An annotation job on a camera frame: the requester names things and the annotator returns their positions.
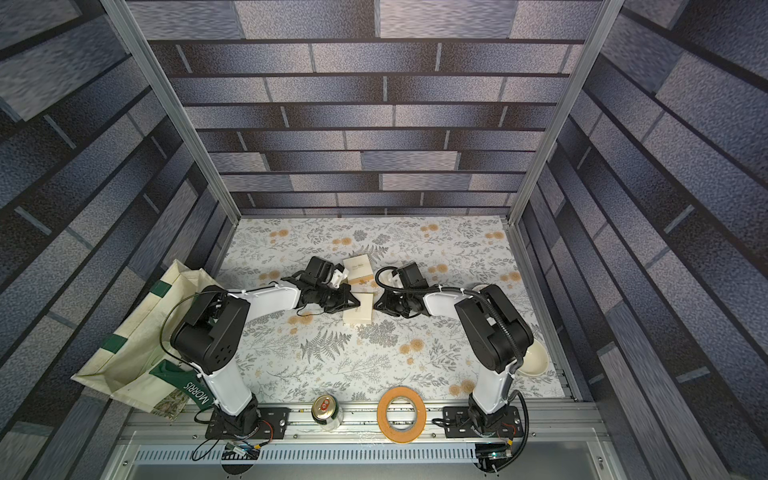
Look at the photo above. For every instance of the metal drink can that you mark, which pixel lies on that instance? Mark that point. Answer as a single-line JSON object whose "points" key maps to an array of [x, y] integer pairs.
{"points": [[327, 412]]}

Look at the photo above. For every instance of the cream jewelry box middle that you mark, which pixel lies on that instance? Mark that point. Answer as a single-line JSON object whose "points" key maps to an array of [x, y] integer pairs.
{"points": [[358, 269]]}

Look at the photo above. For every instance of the floral table cloth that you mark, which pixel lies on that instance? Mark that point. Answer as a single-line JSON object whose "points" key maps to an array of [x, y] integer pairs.
{"points": [[296, 356]]}

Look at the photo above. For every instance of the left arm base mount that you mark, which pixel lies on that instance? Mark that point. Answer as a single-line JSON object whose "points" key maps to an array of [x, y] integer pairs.
{"points": [[253, 423]]}

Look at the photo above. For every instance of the orange tape roll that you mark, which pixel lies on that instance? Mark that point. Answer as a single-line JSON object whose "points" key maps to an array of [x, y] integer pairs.
{"points": [[401, 415]]}

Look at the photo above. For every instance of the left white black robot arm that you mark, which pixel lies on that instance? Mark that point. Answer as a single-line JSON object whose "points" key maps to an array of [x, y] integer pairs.
{"points": [[208, 336]]}

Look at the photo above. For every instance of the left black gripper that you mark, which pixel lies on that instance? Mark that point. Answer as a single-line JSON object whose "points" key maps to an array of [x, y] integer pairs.
{"points": [[346, 299]]}

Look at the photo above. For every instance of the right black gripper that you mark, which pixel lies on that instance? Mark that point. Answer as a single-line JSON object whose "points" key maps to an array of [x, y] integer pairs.
{"points": [[395, 300]]}

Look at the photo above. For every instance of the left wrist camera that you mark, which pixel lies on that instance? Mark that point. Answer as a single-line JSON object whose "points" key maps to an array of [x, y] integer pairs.
{"points": [[323, 272]]}

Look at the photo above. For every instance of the cream drawer jewelry box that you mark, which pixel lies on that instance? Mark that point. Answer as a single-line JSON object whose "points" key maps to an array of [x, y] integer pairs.
{"points": [[363, 313]]}

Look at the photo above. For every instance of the cream green tote bag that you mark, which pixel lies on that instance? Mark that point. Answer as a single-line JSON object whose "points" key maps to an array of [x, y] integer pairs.
{"points": [[136, 365]]}

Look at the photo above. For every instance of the aluminium rail frame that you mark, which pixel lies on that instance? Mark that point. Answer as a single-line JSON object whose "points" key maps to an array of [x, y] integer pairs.
{"points": [[567, 440]]}

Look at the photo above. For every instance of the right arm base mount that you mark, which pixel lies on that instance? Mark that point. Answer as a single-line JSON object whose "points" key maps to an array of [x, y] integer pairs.
{"points": [[472, 422]]}

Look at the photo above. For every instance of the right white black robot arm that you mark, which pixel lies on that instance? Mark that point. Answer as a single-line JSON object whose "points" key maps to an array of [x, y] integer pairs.
{"points": [[498, 336]]}

